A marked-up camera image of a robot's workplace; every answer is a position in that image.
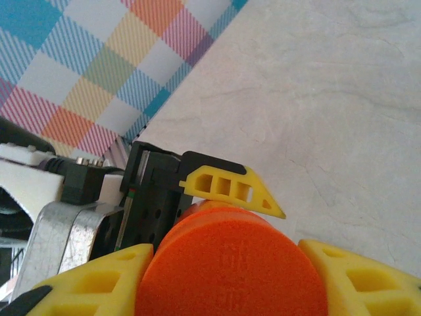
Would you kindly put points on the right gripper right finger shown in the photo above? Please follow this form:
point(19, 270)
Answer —
point(378, 296)

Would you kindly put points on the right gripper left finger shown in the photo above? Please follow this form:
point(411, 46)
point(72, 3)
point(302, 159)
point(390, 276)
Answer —
point(82, 296)

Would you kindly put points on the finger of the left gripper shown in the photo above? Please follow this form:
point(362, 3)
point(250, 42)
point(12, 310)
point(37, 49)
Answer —
point(230, 176)

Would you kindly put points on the orange pill bottle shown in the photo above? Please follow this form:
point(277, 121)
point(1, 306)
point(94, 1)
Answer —
point(230, 263)

